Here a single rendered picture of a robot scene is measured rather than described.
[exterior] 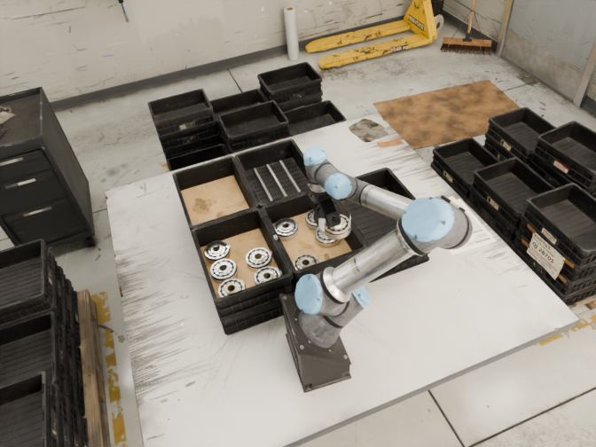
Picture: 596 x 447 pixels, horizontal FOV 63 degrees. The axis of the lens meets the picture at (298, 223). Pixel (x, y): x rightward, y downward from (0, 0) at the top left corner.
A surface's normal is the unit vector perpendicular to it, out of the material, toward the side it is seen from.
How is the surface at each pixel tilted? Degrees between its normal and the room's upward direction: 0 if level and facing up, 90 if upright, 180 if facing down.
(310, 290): 54
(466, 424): 0
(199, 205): 0
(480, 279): 0
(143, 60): 90
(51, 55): 90
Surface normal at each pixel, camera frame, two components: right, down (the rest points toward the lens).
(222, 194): -0.07, -0.71
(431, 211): -0.60, -0.25
